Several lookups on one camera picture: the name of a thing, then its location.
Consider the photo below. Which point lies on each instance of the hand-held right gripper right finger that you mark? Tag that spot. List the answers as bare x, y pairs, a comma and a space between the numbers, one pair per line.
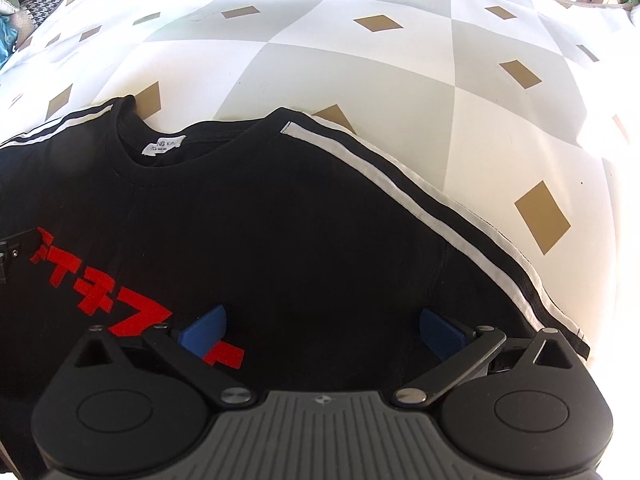
442, 330

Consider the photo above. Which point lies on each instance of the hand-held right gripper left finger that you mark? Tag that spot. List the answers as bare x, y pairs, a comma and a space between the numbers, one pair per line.
205, 332

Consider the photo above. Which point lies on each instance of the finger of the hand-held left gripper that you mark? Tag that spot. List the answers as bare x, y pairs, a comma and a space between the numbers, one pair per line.
7, 260

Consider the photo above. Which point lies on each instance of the blue printed pyjama top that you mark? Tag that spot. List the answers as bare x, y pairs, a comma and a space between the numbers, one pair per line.
6, 42

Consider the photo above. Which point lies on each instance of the white cushion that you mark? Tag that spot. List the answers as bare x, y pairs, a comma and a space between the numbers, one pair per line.
7, 2

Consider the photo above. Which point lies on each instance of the diamond patterned tablecloth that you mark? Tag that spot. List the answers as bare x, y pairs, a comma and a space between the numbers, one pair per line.
350, 60

